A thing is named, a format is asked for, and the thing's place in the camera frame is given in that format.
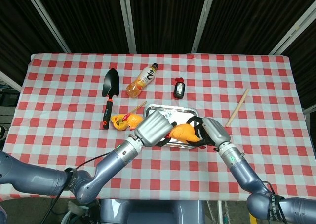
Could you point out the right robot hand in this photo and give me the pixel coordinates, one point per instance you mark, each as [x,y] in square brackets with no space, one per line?
[216,132]

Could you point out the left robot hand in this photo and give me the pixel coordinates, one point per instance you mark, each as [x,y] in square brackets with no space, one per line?
[153,128]

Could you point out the orange rubber toy chicken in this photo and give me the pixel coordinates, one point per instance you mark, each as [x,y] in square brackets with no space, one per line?
[184,132]

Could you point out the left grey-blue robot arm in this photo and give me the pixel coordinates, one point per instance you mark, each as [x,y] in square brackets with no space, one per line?
[111,164]

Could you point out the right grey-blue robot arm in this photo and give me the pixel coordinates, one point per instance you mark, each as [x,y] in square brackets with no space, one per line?
[242,169]

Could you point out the rectangular metal tray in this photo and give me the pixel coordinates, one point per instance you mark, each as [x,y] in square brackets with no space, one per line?
[177,112]

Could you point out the thin wooden rolling pin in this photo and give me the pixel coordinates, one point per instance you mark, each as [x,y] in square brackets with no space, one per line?
[237,107]

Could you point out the small black red-capped bottle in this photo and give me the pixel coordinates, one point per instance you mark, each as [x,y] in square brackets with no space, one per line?
[179,90]

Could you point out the orange drink plastic bottle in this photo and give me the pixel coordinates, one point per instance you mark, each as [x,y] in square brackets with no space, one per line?
[140,83]

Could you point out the red white checkered tablecloth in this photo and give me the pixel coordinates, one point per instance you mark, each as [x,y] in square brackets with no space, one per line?
[185,174]

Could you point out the black garden trowel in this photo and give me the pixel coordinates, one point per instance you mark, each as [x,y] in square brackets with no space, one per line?
[111,83]

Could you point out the grey-blue robot torso base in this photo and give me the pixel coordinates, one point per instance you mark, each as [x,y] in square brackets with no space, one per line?
[148,211]

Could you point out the white crumpled bag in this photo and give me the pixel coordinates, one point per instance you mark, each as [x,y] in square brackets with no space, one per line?
[75,208]

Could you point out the dark brown curtain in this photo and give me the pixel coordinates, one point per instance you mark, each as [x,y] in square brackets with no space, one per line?
[168,16]

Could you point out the black equipment box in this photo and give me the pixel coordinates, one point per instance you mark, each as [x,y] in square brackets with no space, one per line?
[7,98]

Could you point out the white metal frame post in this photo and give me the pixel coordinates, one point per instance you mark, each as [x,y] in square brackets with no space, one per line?
[205,18]
[296,28]
[126,18]
[46,18]
[310,111]
[11,81]

